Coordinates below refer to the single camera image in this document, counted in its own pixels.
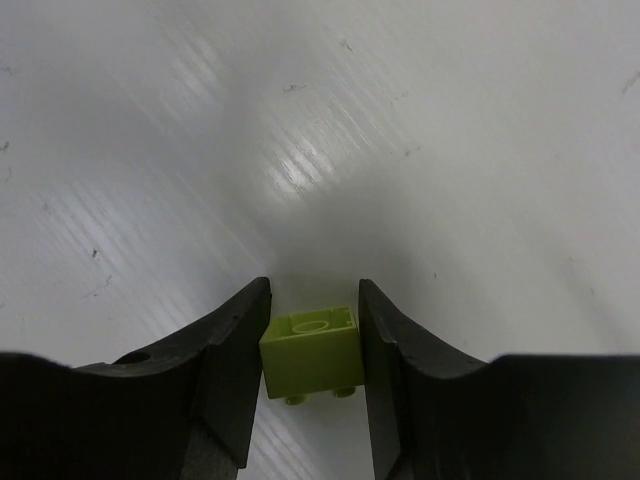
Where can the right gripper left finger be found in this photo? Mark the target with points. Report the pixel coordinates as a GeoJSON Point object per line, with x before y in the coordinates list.
{"type": "Point", "coordinates": [182, 407]}

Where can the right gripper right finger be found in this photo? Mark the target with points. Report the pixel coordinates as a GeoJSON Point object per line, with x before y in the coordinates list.
{"type": "Point", "coordinates": [435, 412]}

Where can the small green lego cube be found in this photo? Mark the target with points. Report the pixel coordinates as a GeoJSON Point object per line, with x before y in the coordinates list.
{"type": "Point", "coordinates": [313, 352]}

